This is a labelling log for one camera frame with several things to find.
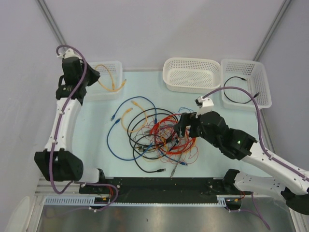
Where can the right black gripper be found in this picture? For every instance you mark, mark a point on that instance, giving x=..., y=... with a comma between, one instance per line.
x=189, y=119

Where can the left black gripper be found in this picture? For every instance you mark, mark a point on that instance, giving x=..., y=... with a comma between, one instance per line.
x=94, y=75

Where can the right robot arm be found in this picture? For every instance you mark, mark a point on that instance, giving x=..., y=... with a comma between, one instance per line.
x=286, y=182

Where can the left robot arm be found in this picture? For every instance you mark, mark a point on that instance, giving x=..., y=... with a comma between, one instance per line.
x=57, y=161

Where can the left white plastic basket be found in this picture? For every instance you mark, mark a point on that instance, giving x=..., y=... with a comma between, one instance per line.
x=110, y=84

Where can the white plastic basket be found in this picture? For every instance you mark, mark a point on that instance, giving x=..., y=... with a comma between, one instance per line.
x=191, y=75
x=248, y=75
x=110, y=84

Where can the middle white plastic basket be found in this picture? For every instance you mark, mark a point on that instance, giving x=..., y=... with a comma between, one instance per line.
x=191, y=75

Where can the right white plastic basket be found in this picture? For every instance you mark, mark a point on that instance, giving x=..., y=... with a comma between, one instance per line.
x=248, y=75

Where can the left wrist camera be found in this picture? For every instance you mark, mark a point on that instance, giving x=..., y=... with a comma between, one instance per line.
x=68, y=54

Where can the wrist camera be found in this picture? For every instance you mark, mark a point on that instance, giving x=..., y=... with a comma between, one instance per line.
x=205, y=105
x=68, y=54

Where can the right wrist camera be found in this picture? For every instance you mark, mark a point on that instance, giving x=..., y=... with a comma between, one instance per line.
x=205, y=105

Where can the white slotted cable duct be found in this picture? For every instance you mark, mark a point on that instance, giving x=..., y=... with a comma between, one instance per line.
x=99, y=202

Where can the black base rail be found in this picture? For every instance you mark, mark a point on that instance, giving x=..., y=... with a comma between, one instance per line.
x=165, y=190

